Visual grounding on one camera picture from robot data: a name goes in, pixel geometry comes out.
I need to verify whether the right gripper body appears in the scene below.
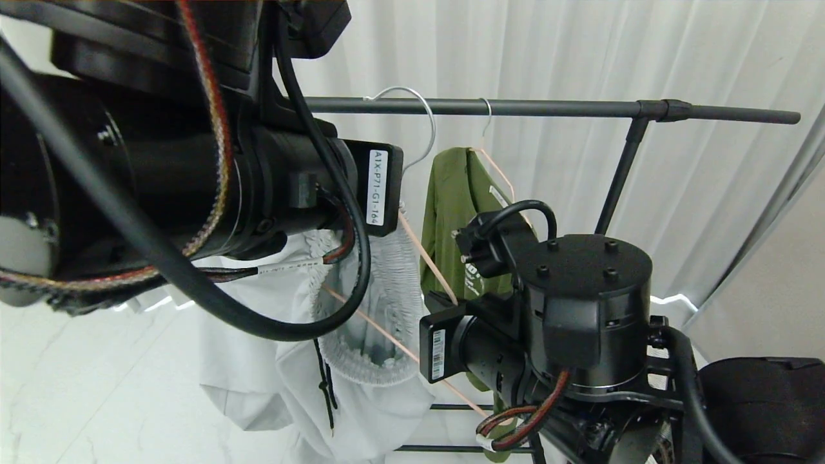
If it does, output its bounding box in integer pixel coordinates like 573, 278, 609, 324
419, 302, 537, 405

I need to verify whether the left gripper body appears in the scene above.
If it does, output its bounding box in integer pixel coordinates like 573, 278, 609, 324
247, 126, 404, 244

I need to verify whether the pink clothes hanger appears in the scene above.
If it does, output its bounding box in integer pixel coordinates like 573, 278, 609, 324
321, 86, 492, 418
469, 98, 518, 206

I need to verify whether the green shirt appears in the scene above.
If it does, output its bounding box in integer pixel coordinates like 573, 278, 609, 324
419, 147, 537, 464

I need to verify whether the pale grey garment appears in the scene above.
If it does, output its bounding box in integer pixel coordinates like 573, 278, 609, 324
164, 206, 440, 464

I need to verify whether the black clothes rack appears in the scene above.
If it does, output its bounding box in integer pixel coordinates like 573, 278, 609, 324
302, 97, 802, 464

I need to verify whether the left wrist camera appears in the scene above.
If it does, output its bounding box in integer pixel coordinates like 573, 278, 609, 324
261, 0, 353, 60

